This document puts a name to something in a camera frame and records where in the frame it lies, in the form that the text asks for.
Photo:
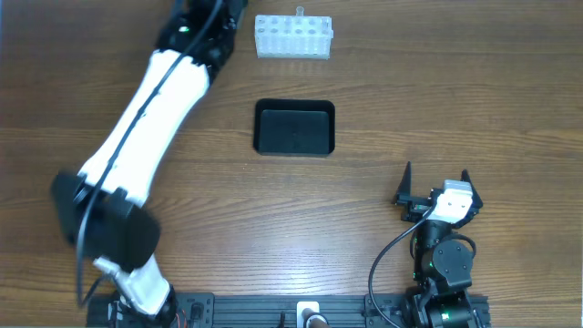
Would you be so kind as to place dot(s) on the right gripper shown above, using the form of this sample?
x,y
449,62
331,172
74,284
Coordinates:
x,y
410,200

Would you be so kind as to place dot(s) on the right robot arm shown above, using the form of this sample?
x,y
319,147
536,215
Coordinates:
x,y
448,264

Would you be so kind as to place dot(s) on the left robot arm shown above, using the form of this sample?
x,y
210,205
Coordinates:
x,y
150,118

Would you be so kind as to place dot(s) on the black tray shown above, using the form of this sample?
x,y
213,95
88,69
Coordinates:
x,y
293,127

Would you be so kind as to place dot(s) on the white test tube rack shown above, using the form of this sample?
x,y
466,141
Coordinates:
x,y
291,43

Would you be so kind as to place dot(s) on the clear test tube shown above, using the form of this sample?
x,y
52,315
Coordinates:
x,y
300,11

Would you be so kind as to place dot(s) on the mounting rail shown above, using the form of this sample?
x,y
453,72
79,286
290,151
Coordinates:
x,y
255,310

